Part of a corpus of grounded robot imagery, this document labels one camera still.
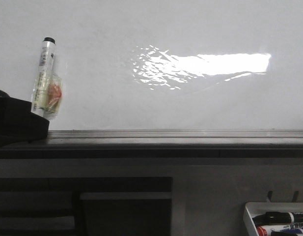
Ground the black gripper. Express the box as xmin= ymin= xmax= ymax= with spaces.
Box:
xmin=0 ymin=90 xmax=49 ymax=148

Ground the white marker with taped magnet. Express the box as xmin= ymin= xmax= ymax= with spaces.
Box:
xmin=31 ymin=37 xmax=63 ymax=120

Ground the white whiteboard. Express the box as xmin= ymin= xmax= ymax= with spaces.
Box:
xmin=0 ymin=0 xmax=303 ymax=130

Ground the aluminium whiteboard tray ledge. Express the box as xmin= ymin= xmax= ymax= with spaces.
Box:
xmin=0 ymin=129 xmax=303 ymax=159

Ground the white marker tray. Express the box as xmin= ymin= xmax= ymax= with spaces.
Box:
xmin=243 ymin=202 xmax=303 ymax=236

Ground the black capped marker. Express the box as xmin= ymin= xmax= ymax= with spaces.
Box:
xmin=252 ymin=211 xmax=303 ymax=226

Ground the red capped marker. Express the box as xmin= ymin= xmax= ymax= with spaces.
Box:
xmin=256 ymin=224 xmax=303 ymax=236

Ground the blue capped marker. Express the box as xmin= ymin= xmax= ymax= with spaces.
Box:
xmin=271 ymin=228 xmax=303 ymax=236

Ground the left black wall hook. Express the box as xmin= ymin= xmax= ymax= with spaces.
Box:
xmin=266 ymin=190 xmax=273 ymax=202

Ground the black wall hook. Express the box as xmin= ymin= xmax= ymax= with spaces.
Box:
xmin=292 ymin=191 xmax=299 ymax=202
xmin=266 ymin=190 xmax=273 ymax=202

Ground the right black wall hook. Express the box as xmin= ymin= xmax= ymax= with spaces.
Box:
xmin=292 ymin=191 xmax=299 ymax=202

